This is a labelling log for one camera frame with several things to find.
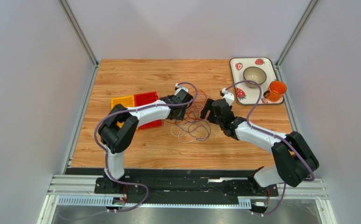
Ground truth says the red cable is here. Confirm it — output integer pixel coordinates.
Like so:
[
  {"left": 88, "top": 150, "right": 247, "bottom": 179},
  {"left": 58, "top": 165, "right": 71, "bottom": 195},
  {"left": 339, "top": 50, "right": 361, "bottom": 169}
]
[{"left": 184, "top": 93, "right": 207, "bottom": 122}]

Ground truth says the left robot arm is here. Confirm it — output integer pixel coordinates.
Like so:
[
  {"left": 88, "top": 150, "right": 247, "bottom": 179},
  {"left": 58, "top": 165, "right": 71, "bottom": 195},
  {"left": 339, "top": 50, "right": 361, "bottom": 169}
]
[{"left": 94, "top": 89, "right": 194, "bottom": 188}]

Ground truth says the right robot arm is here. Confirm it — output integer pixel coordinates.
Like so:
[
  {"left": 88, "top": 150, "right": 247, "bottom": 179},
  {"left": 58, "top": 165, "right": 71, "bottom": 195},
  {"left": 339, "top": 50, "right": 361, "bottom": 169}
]
[{"left": 200, "top": 98, "right": 319, "bottom": 188}]

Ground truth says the strawberry pattern tray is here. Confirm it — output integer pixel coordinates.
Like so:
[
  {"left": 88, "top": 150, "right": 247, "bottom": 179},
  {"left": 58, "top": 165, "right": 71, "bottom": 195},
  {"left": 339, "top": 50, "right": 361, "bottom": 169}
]
[{"left": 229, "top": 57, "right": 284, "bottom": 105}]

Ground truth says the red plastic bin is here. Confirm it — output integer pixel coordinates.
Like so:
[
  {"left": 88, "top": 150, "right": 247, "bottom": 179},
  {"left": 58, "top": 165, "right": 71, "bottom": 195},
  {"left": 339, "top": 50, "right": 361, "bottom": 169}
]
[{"left": 134, "top": 91, "right": 162, "bottom": 130}]

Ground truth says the yellow plastic bin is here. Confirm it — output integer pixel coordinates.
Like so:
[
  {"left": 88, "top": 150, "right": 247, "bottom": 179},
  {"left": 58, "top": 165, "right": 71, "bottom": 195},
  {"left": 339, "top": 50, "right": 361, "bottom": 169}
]
[{"left": 110, "top": 95, "right": 135, "bottom": 129}]

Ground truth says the beige ceramic bowl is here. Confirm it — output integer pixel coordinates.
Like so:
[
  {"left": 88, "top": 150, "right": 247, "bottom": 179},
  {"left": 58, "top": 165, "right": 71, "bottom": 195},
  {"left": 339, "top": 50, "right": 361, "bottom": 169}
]
[{"left": 243, "top": 66, "right": 267, "bottom": 85}]

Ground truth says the orange mug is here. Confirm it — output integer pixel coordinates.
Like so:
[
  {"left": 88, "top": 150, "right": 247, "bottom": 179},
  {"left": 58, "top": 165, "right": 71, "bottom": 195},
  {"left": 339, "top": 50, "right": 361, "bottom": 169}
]
[{"left": 263, "top": 80, "right": 287, "bottom": 102}]

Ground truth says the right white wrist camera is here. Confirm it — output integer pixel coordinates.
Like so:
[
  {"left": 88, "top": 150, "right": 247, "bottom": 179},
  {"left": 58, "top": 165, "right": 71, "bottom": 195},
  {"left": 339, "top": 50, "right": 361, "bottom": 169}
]
[{"left": 220, "top": 88, "right": 234, "bottom": 106}]

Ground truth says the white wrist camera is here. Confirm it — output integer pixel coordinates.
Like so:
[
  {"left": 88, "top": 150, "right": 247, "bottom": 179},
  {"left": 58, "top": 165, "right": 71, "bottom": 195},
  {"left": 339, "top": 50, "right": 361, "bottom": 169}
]
[
  {"left": 174, "top": 83, "right": 189, "bottom": 96},
  {"left": 220, "top": 88, "right": 234, "bottom": 106}
]

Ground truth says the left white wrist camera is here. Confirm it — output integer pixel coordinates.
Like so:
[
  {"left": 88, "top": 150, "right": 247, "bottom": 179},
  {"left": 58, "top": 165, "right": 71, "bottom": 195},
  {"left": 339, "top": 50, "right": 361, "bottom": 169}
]
[{"left": 174, "top": 83, "right": 189, "bottom": 96}]

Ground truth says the blue cable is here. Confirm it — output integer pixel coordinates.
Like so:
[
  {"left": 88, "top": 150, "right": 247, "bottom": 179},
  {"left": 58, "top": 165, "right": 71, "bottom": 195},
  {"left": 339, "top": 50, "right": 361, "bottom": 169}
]
[{"left": 174, "top": 119, "right": 212, "bottom": 141}]

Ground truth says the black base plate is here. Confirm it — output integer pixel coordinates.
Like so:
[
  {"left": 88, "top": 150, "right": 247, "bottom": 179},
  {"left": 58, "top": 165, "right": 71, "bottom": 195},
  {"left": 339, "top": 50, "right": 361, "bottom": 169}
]
[{"left": 65, "top": 168, "right": 280, "bottom": 205}]

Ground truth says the aluminium frame rail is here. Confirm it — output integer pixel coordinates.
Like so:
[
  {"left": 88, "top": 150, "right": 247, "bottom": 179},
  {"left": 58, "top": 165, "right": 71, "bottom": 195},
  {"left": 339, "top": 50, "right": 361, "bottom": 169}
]
[{"left": 58, "top": 0, "right": 100, "bottom": 66}]

